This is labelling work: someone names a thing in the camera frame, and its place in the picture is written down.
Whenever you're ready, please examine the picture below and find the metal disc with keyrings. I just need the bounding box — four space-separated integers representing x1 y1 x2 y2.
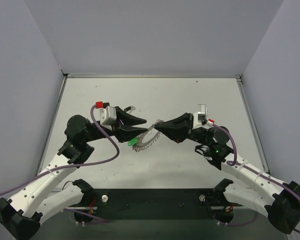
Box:
132 119 164 152

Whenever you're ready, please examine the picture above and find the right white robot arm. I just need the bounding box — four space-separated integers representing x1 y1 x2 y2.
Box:
154 112 300 235

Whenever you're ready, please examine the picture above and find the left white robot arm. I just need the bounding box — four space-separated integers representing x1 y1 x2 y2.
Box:
0 104 147 240

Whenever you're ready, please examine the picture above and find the black tag key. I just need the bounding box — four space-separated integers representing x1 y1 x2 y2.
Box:
124 105 136 112

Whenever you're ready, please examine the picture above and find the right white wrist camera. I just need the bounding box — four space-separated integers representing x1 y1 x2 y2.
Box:
192 104 215 130

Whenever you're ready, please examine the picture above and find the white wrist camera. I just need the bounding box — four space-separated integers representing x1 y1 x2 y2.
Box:
95 101 117 128
192 104 215 130

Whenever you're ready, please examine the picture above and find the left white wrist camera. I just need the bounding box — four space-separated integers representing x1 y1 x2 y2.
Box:
95 101 117 128

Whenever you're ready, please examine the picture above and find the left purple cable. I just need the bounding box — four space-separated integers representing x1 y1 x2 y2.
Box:
0 104 121 225

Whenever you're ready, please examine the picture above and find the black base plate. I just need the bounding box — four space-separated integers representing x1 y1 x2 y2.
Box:
74 188 233 222

